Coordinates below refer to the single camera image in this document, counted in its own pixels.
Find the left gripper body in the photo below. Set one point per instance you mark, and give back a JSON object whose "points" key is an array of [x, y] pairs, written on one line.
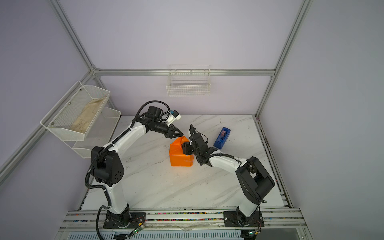
{"points": [[161, 127]]}

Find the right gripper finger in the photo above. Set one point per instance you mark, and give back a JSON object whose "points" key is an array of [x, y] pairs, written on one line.
{"points": [[187, 148], [192, 130]]}

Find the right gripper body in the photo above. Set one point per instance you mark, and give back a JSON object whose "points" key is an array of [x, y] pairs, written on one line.
{"points": [[195, 153]]}

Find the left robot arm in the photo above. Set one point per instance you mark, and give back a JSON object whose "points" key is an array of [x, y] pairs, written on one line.
{"points": [[106, 169]]}

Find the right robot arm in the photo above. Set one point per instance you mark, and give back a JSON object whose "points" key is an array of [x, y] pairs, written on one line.
{"points": [[254, 179]]}

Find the blue tape dispenser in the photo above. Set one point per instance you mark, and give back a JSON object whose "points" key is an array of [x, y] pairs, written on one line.
{"points": [[222, 138]]}

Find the white lower mesh shelf bin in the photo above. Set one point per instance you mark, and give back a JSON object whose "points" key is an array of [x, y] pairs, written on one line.
{"points": [[99, 134]]}

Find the white mesh shelf bin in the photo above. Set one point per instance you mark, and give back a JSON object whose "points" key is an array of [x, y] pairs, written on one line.
{"points": [[99, 134], [60, 118]]}

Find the beige cloth in bin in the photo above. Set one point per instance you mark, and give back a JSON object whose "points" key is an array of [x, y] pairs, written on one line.
{"points": [[83, 121]]}

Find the white upper mesh shelf bin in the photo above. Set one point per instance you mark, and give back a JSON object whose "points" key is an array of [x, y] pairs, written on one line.
{"points": [[60, 118]]}

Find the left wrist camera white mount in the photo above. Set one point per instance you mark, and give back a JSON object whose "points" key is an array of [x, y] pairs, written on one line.
{"points": [[173, 116]]}

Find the white wire wall basket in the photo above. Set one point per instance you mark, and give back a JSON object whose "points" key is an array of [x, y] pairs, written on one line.
{"points": [[188, 80]]}

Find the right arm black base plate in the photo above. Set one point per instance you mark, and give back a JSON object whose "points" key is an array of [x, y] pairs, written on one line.
{"points": [[238, 219]]}

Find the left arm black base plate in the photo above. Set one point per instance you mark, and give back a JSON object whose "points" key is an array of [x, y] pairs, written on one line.
{"points": [[124, 221]]}

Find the aluminium frame rail front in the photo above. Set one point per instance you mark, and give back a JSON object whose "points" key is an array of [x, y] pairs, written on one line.
{"points": [[185, 225]]}

